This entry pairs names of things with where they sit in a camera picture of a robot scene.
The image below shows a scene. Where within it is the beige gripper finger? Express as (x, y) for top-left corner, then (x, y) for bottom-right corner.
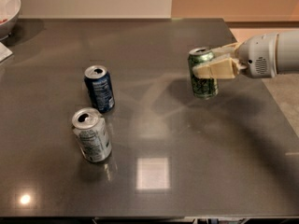
(212, 42), (240, 58)
(192, 54), (245, 79)

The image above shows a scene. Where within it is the green soda can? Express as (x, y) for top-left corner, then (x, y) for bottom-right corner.
(188, 47), (218, 99)

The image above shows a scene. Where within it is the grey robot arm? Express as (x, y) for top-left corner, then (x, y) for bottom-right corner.
(192, 31), (299, 79)

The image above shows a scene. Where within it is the blue soda can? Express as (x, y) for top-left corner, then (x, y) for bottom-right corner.
(84, 65), (115, 113)

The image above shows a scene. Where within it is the silver soda can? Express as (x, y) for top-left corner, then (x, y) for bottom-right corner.
(72, 107), (112, 162)

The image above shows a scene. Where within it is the white bowl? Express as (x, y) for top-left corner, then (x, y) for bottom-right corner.
(0, 0), (21, 40)

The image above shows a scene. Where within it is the white paper sheet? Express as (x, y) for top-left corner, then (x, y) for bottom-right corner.
(0, 42), (13, 62)

